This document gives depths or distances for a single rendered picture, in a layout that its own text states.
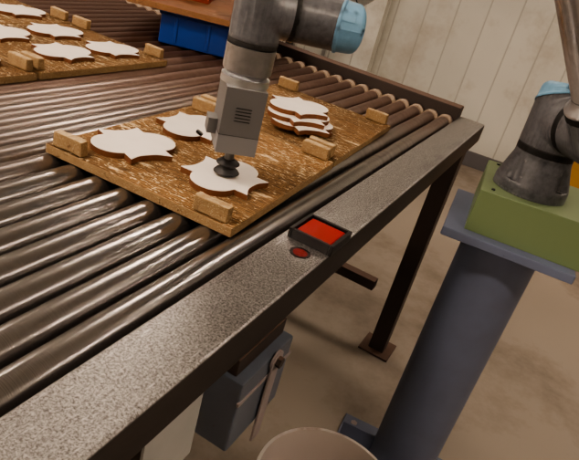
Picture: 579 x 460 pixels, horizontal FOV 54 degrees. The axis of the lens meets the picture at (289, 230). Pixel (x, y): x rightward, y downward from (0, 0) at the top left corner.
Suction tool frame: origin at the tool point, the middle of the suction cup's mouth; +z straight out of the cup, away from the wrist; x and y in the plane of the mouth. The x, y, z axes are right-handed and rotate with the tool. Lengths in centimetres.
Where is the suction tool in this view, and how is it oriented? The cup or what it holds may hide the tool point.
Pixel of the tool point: (226, 171)
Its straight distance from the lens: 95.4
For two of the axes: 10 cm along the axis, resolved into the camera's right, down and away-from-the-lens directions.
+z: -2.3, 8.6, 4.5
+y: 2.0, 5.0, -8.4
